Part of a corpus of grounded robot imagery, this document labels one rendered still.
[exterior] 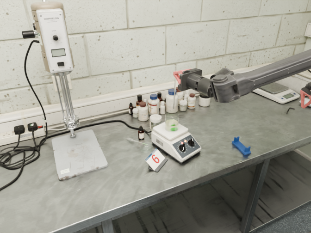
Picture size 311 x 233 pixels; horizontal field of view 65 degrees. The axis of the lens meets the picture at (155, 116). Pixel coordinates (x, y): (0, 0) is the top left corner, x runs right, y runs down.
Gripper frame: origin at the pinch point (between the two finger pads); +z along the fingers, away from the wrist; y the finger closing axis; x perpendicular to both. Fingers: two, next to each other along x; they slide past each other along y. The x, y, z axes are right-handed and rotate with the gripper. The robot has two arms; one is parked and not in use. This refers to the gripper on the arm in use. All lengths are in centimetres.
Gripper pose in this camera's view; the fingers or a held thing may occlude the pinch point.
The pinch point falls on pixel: (175, 73)
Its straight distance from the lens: 98.6
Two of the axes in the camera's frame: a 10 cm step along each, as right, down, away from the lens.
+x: -0.1, 8.7, 4.9
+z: -6.0, -4.0, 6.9
